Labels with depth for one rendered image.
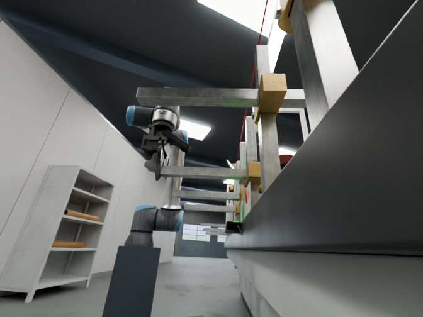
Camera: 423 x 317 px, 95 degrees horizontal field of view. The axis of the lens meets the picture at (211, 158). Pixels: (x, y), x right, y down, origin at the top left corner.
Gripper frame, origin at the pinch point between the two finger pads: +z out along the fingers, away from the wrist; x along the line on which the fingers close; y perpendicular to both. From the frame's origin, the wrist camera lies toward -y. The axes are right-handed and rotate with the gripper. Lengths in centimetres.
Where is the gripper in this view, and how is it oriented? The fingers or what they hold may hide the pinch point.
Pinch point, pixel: (159, 176)
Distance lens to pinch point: 67.8
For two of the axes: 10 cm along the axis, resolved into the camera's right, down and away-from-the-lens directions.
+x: -0.5, -4.2, -9.1
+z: -0.6, 9.1, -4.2
